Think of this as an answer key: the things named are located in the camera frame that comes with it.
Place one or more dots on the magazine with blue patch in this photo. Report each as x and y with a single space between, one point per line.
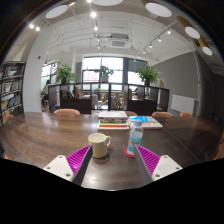
151 124

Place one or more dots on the cream ceramic mug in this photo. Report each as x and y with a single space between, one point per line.
97 145

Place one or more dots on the white board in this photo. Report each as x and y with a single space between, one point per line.
182 104

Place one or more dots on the group of ceiling spotlights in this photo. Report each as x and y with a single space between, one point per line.
93 14

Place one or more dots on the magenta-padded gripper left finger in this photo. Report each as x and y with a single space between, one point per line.
60 166

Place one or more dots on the tall dark bookshelf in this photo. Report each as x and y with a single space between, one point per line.
11 93

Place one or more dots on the bushy potted green plant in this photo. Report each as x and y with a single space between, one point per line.
65 73

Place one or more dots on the low black shelf unit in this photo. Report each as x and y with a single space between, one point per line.
80 105

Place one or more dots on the group of round ceiling panels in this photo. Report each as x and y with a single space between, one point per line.
158 9

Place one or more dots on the clear water bottle blue cap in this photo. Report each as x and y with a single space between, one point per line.
135 138

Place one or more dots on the ceiling air conditioner unit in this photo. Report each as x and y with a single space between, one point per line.
119 42

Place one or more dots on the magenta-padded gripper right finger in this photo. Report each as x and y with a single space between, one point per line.
165 166

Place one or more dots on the potted plant in white pot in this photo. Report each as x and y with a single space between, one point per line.
105 71

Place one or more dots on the large potted green plant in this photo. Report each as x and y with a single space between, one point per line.
148 75

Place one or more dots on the group of orange chairs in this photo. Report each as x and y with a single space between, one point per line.
66 112

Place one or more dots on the stack of books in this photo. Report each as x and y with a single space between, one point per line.
112 120

